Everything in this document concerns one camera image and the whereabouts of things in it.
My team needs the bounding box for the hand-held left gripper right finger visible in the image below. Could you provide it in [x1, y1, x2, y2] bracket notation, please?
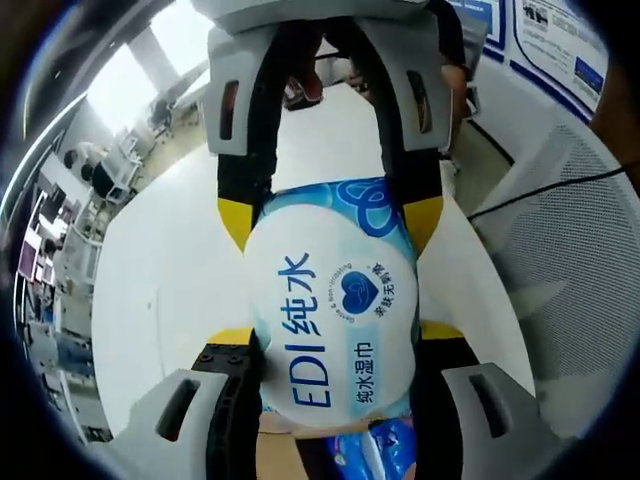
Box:
[409, 319, 556, 480]

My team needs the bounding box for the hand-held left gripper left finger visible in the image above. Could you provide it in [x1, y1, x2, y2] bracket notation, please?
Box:
[119, 324, 271, 480]

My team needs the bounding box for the white blue soft wipes pack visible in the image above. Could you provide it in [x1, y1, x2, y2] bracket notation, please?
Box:
[247, 176, 422, 432]

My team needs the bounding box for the person's right hand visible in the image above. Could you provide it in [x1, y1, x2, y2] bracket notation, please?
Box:
[284, 29, 327, 105]

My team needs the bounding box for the grey mesh chair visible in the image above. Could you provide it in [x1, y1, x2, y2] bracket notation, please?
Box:
[467, 123, 640, 406]

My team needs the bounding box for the person's brown garment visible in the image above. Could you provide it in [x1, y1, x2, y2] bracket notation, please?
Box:
[591, 63, 640, 170]

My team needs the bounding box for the black cable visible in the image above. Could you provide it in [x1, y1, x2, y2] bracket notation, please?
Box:
[466, 163, 640, 220]

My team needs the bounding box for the blue white wall poster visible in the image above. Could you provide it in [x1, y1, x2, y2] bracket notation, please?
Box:
[478, 0, 617, 124]

